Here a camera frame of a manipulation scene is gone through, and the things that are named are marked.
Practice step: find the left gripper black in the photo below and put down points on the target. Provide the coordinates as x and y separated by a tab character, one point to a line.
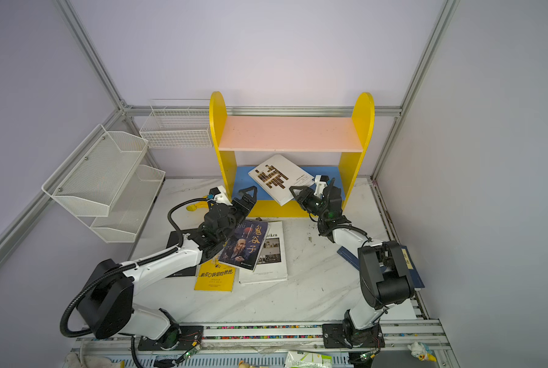
237	205

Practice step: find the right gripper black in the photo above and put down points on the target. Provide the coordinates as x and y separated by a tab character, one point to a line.
310	200

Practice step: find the white Javen Mao portfolio book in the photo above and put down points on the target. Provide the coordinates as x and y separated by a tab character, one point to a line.
277	175

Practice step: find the dark purple portrait book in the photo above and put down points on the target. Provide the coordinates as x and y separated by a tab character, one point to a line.
243	247

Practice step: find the white Chokladfabriken book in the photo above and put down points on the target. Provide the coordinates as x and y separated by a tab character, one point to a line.
271	263

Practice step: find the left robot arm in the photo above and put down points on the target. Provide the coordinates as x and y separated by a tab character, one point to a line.
105	306

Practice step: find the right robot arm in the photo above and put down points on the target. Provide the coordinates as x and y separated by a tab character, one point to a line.
384	277

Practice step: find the yellow banana bunch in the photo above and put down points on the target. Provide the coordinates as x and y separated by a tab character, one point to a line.
205	203

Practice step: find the yellow paperback book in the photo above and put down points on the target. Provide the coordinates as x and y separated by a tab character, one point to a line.
215	276

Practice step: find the yellow pink blue bookshelf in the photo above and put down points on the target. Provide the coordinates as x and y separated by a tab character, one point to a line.
348	136

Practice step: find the black book white characters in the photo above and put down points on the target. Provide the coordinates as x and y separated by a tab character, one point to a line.
184	262

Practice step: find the blue book yellow label near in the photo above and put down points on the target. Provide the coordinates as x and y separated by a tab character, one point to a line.
349	257

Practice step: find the blue book yellow label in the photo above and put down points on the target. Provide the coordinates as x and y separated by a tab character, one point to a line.
349	257
415	276

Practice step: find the blue book yellow label far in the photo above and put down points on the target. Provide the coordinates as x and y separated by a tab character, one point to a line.
415	276

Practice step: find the white mesh two-tier rack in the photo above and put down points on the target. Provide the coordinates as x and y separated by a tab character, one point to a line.
107	185

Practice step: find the white green carton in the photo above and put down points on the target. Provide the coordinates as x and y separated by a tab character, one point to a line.
300	359

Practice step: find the small toy figure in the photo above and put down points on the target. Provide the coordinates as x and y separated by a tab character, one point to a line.
422	352

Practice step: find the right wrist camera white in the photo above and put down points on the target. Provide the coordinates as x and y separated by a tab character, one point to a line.
321	182

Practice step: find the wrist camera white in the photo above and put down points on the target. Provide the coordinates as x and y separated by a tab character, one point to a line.
321	182
219	195

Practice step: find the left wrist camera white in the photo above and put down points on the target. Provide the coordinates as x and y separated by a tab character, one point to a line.
219	195

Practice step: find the white wire basket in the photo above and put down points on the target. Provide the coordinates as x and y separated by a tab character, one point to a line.
178	123

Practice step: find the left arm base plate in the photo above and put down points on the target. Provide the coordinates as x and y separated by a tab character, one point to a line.
183	339

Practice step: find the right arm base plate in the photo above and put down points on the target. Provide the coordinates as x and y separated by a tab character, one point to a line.
339	336

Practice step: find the aluminium front rail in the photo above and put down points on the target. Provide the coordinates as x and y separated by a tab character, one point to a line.
267	345

